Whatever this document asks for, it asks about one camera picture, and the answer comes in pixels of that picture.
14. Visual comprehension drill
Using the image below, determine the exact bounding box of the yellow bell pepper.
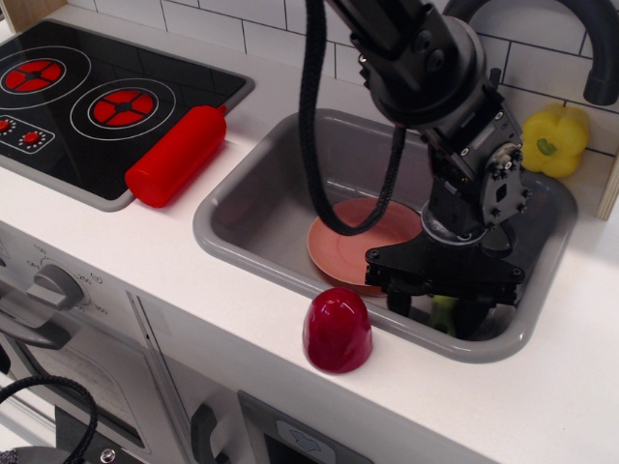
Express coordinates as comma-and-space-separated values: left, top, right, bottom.
522, 104, 589, 179

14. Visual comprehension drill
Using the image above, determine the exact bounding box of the grey oven door handle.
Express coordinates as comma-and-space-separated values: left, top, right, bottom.
1, 289, 80, 350

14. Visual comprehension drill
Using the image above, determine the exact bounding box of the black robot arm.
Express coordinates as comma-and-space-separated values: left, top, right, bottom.
332, 1, 531, 338

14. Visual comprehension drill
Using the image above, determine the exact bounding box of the grey oven knob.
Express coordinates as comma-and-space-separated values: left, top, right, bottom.
26, 265, 84, 310

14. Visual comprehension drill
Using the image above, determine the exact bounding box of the dark red cup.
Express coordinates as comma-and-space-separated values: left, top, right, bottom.
303, 287, 373, 374

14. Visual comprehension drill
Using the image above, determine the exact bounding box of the grey spatula green handle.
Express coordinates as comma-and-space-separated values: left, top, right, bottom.
427, 295, 457, 336

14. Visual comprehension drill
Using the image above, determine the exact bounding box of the dark grey faucet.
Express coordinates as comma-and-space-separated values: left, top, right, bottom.
444, 1, 618, 106

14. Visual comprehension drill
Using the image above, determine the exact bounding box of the pink plate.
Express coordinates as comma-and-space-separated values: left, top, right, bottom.
307, 201, 422, 296

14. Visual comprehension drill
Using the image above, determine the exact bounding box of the dark grey dishwasher handle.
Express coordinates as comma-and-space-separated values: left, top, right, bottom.
190, 404, 231, 464

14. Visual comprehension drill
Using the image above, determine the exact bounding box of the black toy stove top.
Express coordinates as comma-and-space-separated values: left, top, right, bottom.
1, 20, 254, 212

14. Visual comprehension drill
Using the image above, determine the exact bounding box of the black braided cable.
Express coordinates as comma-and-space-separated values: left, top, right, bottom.
0, 375, 100, 464
298, 0, 407, 238

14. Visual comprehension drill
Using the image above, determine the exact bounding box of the black lower braided cable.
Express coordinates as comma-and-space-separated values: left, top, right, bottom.
0, 375, 100, 464

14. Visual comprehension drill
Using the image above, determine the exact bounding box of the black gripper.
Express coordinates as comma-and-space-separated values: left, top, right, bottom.
366, 232, 525, 339

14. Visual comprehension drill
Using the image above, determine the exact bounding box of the red ketchup bottle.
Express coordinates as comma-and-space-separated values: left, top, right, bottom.
125, 105, 227, 208

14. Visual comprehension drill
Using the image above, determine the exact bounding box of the wooden side panel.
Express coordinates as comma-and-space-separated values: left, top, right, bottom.
596, 153, 619, 221

